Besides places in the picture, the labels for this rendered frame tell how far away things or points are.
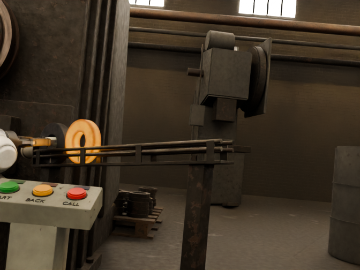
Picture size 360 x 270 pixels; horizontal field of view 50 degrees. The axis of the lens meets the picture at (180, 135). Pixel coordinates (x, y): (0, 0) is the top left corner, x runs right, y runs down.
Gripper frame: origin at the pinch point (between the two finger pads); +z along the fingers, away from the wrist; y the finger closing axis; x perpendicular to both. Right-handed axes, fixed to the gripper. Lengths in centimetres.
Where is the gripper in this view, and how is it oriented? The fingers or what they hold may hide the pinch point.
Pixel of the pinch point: (54, 141)
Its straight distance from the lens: 150.4
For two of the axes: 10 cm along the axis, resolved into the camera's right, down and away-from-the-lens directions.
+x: 0.4, -10.0, -0.3
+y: 8.1, 0.5, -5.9
